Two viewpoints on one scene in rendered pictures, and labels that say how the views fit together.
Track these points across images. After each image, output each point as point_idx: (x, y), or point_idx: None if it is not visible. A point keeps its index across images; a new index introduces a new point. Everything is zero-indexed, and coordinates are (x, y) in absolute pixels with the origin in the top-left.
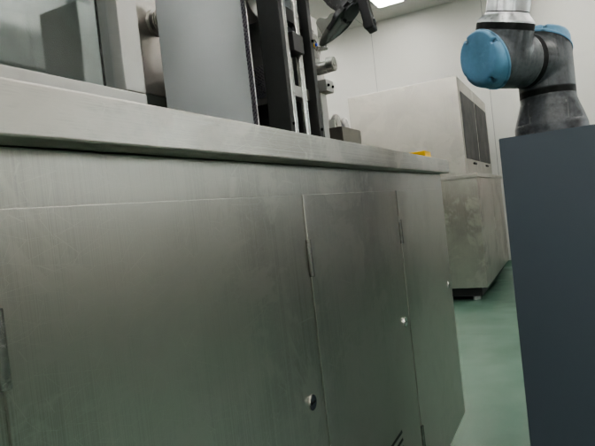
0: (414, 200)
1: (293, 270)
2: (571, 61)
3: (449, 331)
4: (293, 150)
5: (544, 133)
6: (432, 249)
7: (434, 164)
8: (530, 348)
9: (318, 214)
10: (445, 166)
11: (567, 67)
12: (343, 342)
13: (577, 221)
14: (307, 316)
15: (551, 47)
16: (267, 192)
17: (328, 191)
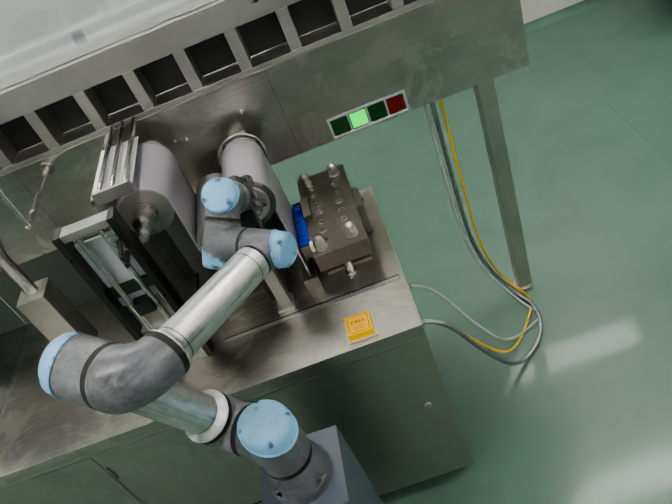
0: (308, 386)
1: (96, 480)
2: (269, 466)
3: (422, 432)
4: (58, 463)
5: (261, 484)
6: (368, 398)
7: (349, 356)
8: None
9: (115, 456)
10: (406, 336)
11: (265, 468)
12: (165, 486)
13: None
14: (118, 488)
15: (241, 452)
16: (62, 466)
17: (127, 443)
